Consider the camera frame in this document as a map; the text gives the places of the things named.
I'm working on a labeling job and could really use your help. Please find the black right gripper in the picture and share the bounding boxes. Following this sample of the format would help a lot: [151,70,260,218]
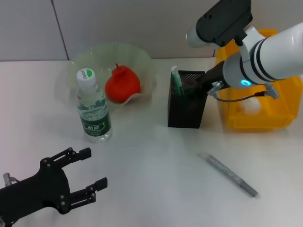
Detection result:
[184,61,226,96]

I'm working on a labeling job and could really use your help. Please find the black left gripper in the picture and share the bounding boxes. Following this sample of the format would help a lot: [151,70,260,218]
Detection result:
[0,147,108,225]

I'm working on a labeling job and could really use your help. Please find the mint green utility knife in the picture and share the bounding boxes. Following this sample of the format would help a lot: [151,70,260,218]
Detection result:
[170,65,186,96]

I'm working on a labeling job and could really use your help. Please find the clear water bottle green label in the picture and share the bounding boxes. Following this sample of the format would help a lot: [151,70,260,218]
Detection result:
[76,67,113,143]

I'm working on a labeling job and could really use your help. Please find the white paper ball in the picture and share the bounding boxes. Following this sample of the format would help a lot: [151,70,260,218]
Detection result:
[241,97,262,114]

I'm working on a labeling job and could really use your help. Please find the red toy fruit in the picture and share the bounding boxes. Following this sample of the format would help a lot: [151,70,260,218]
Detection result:
[105,63,141,103]

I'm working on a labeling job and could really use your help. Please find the grey pen with clear cap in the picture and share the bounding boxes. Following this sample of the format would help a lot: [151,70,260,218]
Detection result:
[197,151,259,198]

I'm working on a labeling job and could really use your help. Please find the black mesh pen holder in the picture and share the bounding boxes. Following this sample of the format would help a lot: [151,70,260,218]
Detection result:
[167,70,208,129]

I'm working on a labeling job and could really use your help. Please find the translucent green wavy fruit bowl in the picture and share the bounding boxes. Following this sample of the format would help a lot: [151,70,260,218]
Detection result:
[67,42,158,107]

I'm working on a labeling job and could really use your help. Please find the yellow plastic storage bin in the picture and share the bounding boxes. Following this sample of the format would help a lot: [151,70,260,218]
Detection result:
[214,28,303,130]

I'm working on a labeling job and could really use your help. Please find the grey right camera bracket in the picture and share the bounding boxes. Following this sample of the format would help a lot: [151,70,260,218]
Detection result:
[235,25,264,62]

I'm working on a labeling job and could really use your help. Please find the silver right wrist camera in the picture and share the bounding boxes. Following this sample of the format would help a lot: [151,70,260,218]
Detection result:
[186,0,253,48]

